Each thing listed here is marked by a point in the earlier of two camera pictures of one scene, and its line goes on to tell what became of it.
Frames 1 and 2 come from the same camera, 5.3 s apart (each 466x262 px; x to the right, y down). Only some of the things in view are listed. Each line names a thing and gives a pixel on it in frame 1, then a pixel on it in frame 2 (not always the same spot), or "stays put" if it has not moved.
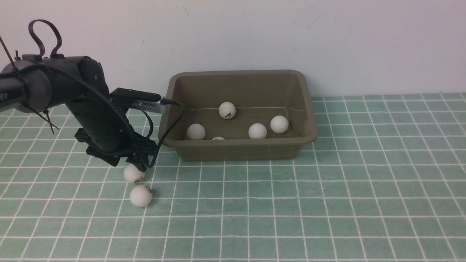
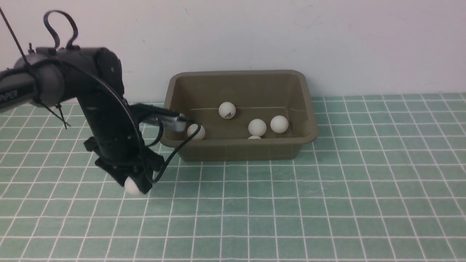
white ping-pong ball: [279, 124] stays put
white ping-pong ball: [196, 131] stays put
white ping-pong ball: [226, 110] stays put
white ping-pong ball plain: [141, 195] to [131, 187]
